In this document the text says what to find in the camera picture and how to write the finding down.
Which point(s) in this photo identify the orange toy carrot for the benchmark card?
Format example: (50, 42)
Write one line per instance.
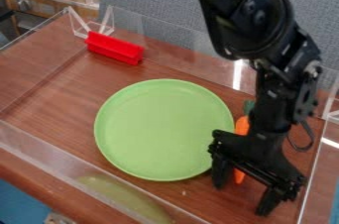
(242, 130)

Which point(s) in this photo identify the clear acrylic enclosure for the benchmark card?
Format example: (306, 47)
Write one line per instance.
(54, 85)

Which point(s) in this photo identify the green round plate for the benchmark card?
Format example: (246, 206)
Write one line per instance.
(154, 128)

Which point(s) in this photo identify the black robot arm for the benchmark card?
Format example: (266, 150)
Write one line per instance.
(257, 30)

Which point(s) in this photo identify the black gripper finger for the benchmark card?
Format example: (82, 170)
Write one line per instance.
(222, 170)
(274, 195)

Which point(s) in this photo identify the red plastic block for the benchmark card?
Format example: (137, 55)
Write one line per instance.
(114, 48)

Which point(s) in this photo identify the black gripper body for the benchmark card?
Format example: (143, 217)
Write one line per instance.
(258, 156)

